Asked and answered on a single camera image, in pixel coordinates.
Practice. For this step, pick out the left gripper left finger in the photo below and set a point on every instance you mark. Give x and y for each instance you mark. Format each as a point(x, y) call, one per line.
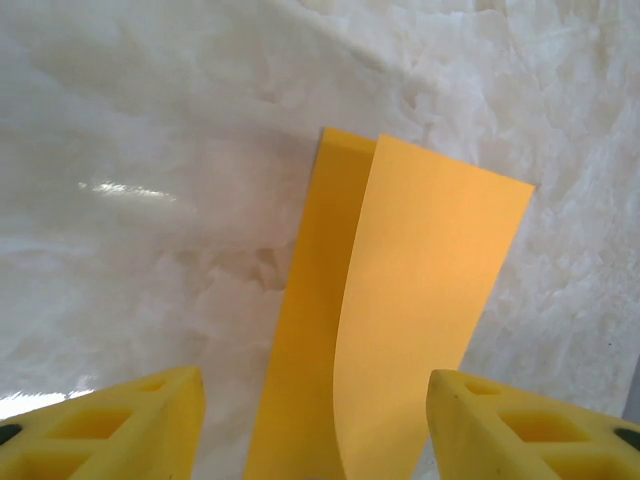
point(100, 430)

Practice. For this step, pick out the orange cloth piece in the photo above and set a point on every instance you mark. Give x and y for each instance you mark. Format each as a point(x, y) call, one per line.
point(425, 275)

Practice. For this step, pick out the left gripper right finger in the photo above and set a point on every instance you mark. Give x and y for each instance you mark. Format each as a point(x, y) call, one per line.
point(525, 435)

